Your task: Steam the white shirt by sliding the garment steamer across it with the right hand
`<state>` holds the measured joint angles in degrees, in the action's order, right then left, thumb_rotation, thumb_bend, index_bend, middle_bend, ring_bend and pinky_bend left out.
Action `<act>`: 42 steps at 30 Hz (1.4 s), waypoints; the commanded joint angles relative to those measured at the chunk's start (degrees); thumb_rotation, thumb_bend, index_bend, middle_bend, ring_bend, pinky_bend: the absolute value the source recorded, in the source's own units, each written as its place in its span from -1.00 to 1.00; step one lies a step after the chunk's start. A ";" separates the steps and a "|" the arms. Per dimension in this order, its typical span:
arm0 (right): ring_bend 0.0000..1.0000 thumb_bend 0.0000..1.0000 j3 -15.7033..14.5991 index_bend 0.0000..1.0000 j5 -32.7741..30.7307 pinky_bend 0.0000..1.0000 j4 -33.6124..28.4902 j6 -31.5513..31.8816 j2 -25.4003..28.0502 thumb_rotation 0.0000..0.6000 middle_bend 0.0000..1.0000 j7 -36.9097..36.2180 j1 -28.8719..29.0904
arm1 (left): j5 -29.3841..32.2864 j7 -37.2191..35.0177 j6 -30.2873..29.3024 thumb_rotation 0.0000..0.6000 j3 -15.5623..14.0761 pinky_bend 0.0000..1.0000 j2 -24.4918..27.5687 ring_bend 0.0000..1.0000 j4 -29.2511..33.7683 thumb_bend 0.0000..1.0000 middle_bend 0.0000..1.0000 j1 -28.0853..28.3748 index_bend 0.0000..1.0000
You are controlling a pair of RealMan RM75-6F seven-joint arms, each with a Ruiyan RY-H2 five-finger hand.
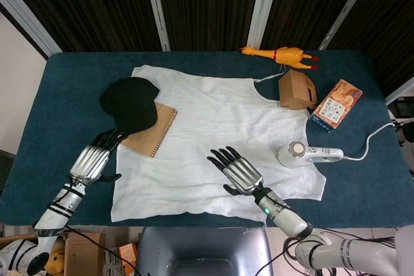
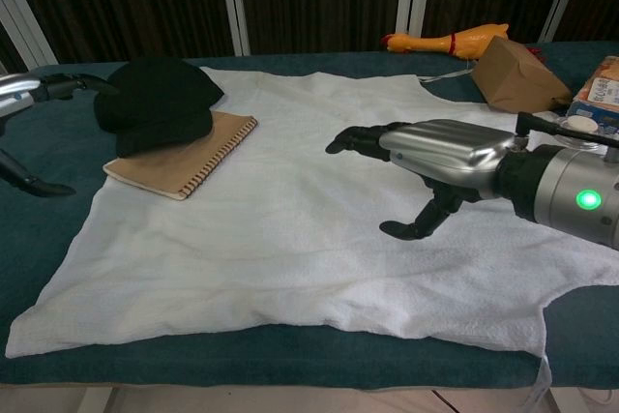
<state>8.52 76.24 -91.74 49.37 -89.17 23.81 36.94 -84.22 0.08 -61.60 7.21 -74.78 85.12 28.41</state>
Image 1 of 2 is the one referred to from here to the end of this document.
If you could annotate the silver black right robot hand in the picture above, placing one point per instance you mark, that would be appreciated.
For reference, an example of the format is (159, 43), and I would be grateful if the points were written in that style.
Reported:
(242, 176)

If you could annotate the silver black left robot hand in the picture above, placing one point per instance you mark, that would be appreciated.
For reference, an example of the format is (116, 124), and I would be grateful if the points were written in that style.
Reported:
(90, 163)

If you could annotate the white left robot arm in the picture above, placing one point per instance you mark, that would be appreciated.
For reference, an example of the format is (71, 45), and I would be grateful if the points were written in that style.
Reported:
(61, 205)

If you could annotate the white sleeveless shirt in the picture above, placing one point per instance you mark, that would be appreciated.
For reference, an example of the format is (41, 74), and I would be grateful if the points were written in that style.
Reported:
(210, 111)

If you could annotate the black baseball cap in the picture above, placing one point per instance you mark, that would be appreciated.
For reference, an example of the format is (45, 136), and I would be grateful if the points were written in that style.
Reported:
(129, 104)

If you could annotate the brown spiral notebook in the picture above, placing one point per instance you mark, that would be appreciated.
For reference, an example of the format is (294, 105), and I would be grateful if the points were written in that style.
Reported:
(155, 130)

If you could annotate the dark blue table cover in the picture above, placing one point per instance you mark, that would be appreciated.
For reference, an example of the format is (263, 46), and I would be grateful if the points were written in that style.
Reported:
(64, 95)

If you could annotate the black ribbed floor mat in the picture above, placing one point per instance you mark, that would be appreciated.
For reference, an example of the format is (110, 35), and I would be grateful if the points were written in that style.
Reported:
(6, 169)

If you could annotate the large brown cardboard carton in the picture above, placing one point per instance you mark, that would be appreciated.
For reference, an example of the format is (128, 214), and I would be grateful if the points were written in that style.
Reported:
(84, 253)

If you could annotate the white printed carton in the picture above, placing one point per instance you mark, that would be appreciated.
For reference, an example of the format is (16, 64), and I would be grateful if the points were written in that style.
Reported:
(111, 261)

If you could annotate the small brown cardboard box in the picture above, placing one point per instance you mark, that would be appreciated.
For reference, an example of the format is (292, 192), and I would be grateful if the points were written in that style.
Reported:
(296, 90)

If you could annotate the yellow plush toy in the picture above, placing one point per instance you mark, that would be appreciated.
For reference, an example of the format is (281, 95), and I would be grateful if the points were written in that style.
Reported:
(55, 258)

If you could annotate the orange packet box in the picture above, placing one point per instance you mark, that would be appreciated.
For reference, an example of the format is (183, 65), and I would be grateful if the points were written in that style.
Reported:
(127, 260)

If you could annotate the orange blue snack box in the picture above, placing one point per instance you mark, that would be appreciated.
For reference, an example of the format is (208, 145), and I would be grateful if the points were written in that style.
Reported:
(336, 104)

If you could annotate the yellow rubber chicken toy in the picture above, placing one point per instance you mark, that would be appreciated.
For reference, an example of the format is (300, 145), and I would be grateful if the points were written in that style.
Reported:
(288, 54)

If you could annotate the black screen device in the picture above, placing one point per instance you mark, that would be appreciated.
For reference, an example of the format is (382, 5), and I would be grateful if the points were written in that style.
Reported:
(402, 106)

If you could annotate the silver slotted metal post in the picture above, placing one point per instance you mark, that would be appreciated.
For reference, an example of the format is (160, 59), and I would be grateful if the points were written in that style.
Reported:
(29, 14)
(346, 11)
(263, 7)
(156, 7)
(401, 90)

